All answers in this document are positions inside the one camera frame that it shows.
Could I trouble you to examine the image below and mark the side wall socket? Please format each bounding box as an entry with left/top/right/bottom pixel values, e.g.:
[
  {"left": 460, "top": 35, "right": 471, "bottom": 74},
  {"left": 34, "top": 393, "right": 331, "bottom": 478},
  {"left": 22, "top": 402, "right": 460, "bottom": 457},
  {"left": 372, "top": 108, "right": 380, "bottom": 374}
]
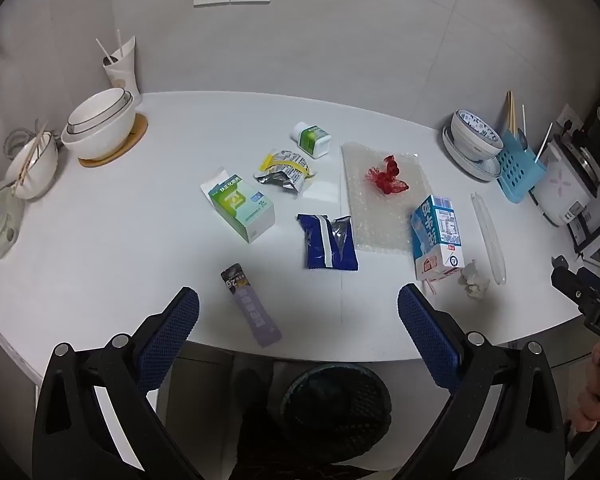
[{"left": 556, "top": 104, "right": 583, "bottom": 136}]

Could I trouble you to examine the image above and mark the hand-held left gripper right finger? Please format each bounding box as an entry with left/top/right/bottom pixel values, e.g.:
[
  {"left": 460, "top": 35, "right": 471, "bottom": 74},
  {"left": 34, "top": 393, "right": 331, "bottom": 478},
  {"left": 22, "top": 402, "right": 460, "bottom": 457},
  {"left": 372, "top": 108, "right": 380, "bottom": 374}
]
[{"left": 397, "top": 283, "right": 566, "bottom": 480}]

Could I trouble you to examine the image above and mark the silver yellow wrapper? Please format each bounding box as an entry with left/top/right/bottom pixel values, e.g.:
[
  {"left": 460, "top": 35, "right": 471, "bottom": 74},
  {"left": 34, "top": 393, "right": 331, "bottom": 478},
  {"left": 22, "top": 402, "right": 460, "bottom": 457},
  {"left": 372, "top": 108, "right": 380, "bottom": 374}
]
[{"left": 253, "top": 149, "right": 318, "bottom": 193}]

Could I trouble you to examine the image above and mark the person's right hand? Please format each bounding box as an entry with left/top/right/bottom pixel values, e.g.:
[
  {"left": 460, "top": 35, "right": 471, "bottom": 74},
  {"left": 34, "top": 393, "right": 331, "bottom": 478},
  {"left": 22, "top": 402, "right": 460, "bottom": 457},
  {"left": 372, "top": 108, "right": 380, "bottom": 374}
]
[{"left": 567, "top": 342, "right": 600, "bottom": 433}]

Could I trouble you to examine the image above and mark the blue patterned bowl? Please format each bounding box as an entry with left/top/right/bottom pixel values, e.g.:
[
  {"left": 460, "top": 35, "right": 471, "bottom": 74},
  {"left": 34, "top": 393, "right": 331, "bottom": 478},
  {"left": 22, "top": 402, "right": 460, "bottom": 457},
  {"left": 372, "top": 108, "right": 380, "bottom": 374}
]
[{"left": 450, "top": 108, "right": 504, "bottom": 162}]

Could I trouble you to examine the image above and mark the white flowered rice cooker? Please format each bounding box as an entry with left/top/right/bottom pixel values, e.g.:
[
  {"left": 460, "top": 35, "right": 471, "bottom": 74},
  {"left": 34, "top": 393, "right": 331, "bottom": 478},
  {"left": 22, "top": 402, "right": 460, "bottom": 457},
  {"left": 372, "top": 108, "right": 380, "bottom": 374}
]
[{"left": 530, "top": 132, "right": 600, "bottom": 228}]

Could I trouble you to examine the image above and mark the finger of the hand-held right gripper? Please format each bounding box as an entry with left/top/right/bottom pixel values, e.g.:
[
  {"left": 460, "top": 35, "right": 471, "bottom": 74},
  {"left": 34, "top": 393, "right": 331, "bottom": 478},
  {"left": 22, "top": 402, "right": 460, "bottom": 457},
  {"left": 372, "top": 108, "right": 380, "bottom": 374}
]
[
  {"left": 575, "top": 267, "right": 600, "bottom": 298},
  {"left": 551, "top": 256, "right": 588, "bottom": 311}
]

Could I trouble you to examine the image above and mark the large white bowl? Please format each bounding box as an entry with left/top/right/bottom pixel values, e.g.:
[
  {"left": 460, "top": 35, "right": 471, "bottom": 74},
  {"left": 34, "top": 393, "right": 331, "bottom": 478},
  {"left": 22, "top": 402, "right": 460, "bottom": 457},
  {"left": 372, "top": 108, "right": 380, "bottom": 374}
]
[{"left": 61, "top": 97, "right": 137, "bottom": 161}]

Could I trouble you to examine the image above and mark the white tissue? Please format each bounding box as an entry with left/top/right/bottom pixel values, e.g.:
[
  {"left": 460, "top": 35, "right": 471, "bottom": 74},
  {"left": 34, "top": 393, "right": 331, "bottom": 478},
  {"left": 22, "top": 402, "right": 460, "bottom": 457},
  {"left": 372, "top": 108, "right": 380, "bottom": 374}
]
[{"left": 457, "top": 260, "right": 491, "bottom": 300}]

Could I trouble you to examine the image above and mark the white black box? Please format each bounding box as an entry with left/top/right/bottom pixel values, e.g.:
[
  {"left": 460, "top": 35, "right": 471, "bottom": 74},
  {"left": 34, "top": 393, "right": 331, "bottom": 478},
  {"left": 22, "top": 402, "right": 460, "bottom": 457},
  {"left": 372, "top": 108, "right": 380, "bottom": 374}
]
[{"left": 567, "top": 205, "right": 600, "bottom": 266}]

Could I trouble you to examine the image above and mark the blue snack packet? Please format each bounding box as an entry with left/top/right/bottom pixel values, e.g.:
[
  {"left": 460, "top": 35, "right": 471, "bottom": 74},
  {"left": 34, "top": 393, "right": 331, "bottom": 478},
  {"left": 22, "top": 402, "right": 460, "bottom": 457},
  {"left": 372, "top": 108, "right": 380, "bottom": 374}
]
[{"left": 297, "top": 213, "right": 359, "bottom": 271}]

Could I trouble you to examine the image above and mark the clear plastic tube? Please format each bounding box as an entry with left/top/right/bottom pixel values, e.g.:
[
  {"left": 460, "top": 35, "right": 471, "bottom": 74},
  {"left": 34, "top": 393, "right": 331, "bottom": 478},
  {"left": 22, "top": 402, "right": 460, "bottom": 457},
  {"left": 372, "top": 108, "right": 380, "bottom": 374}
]
[{"left": 471, "top": 191, "right": 507, "bottom": 285}]

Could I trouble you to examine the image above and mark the red plastic net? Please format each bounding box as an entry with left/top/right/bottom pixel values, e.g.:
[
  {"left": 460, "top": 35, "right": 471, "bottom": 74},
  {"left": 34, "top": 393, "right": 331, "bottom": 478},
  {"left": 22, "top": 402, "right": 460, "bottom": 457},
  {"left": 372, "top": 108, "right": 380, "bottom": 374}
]
[{"left": 365, "top": 155, "right": 411, "bottom": 196}]

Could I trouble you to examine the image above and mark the blue utensil holder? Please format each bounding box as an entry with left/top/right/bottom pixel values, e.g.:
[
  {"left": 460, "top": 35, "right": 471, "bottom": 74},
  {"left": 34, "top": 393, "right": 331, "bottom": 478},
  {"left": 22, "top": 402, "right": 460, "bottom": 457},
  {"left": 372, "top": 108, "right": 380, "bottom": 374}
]
[{"left": 496, "top": 129, "right": 548, "bottom": 204}]

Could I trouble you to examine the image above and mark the blue white milk carton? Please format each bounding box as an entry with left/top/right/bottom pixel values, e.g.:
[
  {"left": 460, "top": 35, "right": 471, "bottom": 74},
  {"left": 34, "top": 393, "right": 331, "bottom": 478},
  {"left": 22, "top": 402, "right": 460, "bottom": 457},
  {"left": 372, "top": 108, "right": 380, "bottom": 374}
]
[{"left": 411, "top": 195, "right": 467, "bottom": 282}]

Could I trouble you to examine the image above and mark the white bowl with chopsticks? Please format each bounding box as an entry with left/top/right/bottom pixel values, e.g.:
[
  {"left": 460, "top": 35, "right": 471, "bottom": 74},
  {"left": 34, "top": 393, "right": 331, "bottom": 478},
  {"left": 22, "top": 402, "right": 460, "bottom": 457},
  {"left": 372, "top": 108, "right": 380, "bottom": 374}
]
[{"left": 4, "top": 131, "right": 60, "bottom": 200}]

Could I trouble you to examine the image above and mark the black mesh trash bin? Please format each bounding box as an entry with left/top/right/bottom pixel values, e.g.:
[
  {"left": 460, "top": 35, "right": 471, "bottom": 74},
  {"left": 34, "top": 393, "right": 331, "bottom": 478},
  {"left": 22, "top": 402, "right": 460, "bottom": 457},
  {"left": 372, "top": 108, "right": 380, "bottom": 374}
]
[{"left": 280, "top": 362, "right": 393, "bottom": 463}]

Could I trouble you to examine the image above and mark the grey cabinet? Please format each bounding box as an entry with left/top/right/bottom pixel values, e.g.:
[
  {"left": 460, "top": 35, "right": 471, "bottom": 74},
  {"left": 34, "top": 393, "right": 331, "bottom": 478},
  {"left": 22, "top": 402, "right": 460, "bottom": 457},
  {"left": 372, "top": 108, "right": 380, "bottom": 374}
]
[{"left": 0, "top": 310, "right": 36, "bottom": 421}]

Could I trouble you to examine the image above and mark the grey coiled cable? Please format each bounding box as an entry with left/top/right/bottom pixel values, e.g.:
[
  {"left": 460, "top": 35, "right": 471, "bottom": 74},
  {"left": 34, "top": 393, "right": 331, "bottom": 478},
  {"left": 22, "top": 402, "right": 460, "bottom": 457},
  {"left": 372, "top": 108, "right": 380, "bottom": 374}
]
[{"left": 4, "top": 129, "right": 36, "bottom": 156}]

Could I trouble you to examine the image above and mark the long white straw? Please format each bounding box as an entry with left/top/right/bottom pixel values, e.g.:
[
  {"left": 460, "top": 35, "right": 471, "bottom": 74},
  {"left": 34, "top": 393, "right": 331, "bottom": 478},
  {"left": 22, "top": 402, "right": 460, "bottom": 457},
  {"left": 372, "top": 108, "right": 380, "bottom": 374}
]
[{"left": 535, "top": 122, "right": 553, "bottom": 163}]

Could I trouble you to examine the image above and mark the bamboo chopsticks bundle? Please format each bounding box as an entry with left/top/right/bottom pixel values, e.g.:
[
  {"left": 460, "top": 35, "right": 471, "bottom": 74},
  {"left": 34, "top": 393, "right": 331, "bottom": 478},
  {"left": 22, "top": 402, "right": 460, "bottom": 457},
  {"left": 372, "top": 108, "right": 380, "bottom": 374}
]
[{"left": 504, "top": 91, "right": 518, "bottom": 133}]

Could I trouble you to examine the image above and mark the green white medicine box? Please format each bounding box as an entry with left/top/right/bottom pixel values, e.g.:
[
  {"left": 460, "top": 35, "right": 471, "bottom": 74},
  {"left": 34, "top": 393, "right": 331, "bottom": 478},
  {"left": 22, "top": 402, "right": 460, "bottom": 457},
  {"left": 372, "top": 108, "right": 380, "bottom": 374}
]
[{"left": 200, "top": 166, "right": 276, "bottom": 245}]

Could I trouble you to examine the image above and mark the blue patterned plate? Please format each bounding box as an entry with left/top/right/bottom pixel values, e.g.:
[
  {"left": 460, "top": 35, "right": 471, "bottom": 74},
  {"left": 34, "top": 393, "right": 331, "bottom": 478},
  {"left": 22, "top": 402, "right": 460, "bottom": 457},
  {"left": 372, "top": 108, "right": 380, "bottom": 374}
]
[{"left": 441, "top": 126, "right": 503, "bottom": 183}]

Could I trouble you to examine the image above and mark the purple sachet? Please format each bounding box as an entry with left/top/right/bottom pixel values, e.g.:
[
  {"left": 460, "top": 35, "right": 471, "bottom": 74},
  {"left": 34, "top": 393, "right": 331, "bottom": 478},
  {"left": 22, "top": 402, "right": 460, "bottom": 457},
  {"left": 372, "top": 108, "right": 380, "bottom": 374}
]
[{"left": 220, "top": 263, "right": 282, "bottom": 348}]

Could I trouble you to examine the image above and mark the bubble wrap sheet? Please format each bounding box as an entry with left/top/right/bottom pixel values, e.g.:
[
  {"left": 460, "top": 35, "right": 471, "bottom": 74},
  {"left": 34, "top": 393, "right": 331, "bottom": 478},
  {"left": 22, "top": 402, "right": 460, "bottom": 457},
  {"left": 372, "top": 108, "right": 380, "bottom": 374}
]
[{"left": 341, "top": 142, "right": 431, "bottom": 253}]

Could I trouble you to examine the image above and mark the white bowl dark rim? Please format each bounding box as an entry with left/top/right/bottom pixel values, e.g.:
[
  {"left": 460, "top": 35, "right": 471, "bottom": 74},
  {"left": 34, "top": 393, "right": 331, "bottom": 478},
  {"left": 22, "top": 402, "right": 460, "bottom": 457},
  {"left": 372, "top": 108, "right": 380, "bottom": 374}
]
[{"left": 66, "top": 88, "right": 133, "bottom": 136}]

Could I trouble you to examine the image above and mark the wooden chopsticks pair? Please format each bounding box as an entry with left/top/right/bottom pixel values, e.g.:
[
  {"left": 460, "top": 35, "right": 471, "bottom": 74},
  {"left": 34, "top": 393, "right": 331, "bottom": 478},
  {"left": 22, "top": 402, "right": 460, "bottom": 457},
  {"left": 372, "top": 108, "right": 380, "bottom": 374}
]
[{"left": 12, "top": 120, "right": 49, "bottom": 188}]

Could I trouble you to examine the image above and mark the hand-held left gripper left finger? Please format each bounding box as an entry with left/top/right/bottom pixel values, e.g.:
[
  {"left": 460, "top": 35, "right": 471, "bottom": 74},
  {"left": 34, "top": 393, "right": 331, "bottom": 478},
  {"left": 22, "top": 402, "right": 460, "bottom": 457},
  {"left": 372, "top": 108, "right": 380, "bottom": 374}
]
[{"left": 32, "top": 286, "right": 206, "bottom": 480}]

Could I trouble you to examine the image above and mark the white green medicine bottle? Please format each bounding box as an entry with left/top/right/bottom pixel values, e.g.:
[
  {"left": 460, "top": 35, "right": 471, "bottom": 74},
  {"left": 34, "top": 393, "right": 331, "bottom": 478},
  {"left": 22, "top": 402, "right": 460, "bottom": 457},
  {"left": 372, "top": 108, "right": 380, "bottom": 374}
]
[{"left": 291, "top": 121, "right": 332, "bottom": 160}]

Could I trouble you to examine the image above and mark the white flared cup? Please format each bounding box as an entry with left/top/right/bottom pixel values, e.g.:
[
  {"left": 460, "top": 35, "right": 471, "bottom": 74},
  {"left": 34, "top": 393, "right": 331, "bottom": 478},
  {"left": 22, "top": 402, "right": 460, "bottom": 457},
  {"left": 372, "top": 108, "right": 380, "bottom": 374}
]
[{"left": 103, "top": 36, "right": 142, "bottom": 106}]

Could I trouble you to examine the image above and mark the wooden coaster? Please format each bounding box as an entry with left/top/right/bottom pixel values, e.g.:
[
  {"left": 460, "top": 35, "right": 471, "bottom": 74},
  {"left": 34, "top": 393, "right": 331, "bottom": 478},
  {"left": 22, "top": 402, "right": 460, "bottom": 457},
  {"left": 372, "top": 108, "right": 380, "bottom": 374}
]
[{"left": 78, "top": 113, "right": 148, "bottom": 168}]

